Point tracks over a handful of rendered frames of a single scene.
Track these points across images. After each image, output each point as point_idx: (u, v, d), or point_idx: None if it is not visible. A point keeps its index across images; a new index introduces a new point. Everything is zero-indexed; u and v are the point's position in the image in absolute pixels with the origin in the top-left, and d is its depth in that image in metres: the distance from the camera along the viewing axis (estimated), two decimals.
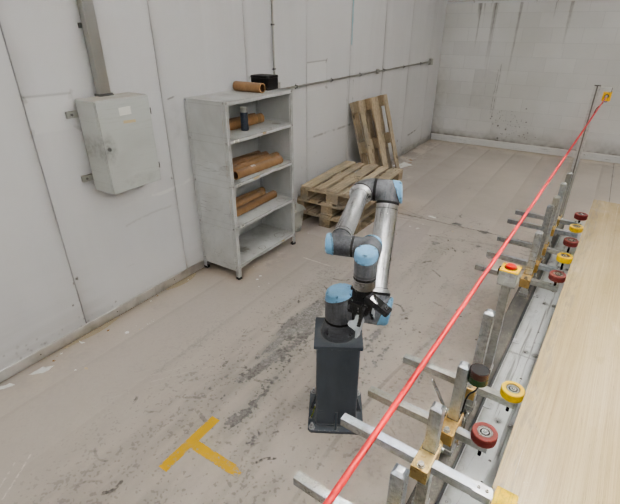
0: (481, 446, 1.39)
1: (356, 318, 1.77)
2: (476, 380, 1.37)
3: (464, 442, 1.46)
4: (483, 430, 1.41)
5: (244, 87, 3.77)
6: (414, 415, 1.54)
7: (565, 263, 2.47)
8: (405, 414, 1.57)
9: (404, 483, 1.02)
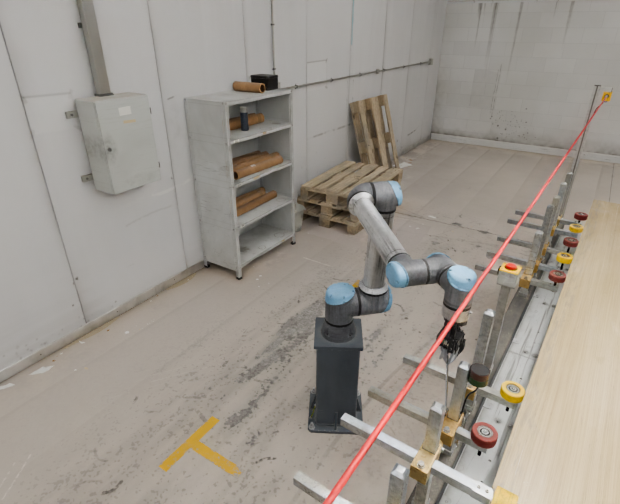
0: (481, 446, 1.39)
1: (455, 351, 1.52)
2: (476, 380, 1.37)
3: (464, 442, 1.46)
4: (483, 430, 1.41)
5: (244, 87, 3.77)
6: (414, 415, 1.54)
7: (565, 263, 2.47)
8: (405, 414, 1.57)
9: (404, 483, 1.02)
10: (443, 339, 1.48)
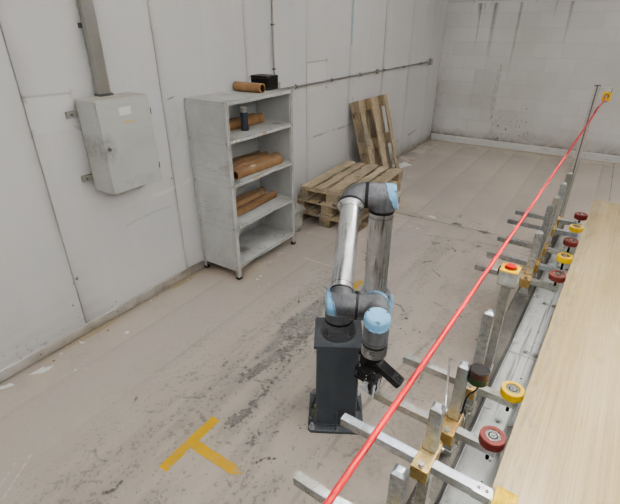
0: (489, 450, 1.38)
1: (366, 384, 1.62)
2: (476, 380, 1.37)
3: (472, 446, 1.45)
4: (491, 434, 1.40)
5: (244, 87, 3.77)
6: (421, 418, 1.53)
7: (565, 263, 2.47)
8: (412, 417, 1.55)
9: (404, 483, 1.02)
10: None
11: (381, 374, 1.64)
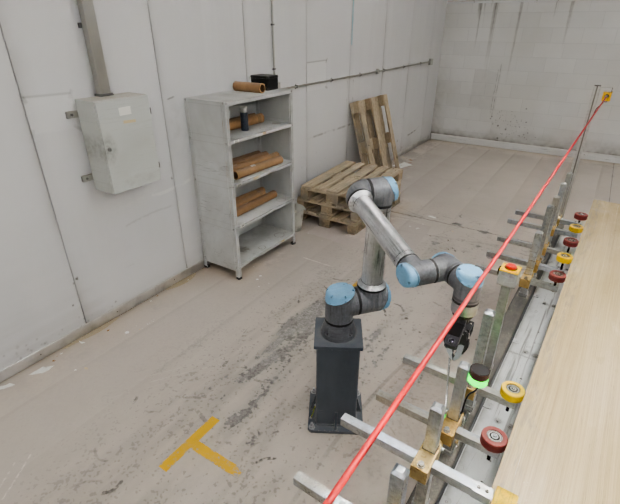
0: (491, 451, 1.38)
1: None
2: (476, 380, 1.37)
3: (474, 447, 1.44)
4: (493, 434, 1.39)
5: (244, 87, 3.77)
6: (423, 419, 1.53)
7: (565, 263, 2.47)
8: (414, 418, 1.55)
9: (404, 483, 1.02)
10: (467, 324, 1.62)
11: (466, 345, 1.57)
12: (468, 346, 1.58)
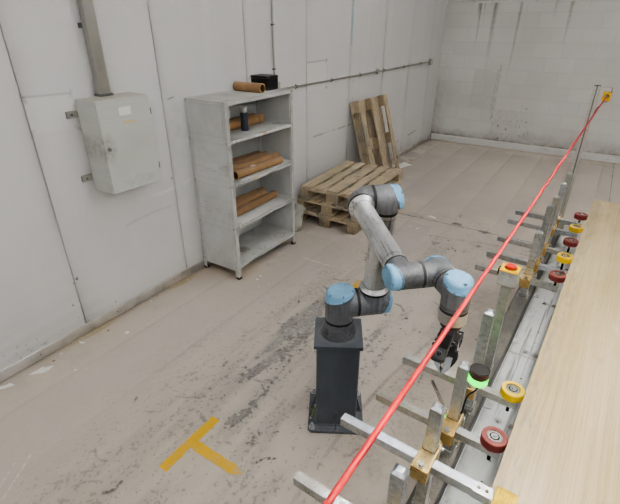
0: (491, 451, 1.38)
1: None
2: (476, 380, 1.37)
3: (474, 447, 1.44)
4: (493, 434, 1.39)
5: (244, 87, 3.77)
6: (423, 419, 1.53)
7: (565, 263, 2.47)
8: (414, 418, 1.55)
9: (404, 483, 1.02)
10: None
11: (455, 357, 1.45)
12: (457, 358, 1.45)
